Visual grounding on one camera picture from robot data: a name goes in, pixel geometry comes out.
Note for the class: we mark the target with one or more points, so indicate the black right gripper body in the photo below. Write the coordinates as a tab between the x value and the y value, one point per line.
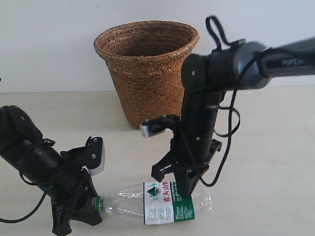
191	151

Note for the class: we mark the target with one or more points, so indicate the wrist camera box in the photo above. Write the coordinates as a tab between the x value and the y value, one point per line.
152	127
95	151

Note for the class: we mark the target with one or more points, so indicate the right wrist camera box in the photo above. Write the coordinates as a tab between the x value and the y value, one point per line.
152	127

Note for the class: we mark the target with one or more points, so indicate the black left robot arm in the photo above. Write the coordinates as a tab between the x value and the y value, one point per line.
23	146

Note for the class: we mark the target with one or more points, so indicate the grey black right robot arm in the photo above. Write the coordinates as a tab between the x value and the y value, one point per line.
206	79

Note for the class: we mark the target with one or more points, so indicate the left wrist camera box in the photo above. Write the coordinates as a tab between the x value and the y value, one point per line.
95	151

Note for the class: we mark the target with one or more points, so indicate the clear plastic water bottle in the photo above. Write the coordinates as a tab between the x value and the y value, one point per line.
154	203

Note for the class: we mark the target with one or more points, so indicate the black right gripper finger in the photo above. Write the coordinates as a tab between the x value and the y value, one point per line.
163	167
187	178

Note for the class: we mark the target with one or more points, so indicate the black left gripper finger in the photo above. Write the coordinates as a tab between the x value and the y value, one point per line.
61	212
87	206

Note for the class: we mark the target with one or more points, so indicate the brown woven wicker basket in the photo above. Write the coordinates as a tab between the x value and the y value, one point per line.
144	60

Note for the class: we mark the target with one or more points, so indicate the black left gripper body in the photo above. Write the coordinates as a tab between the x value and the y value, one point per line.
73	175

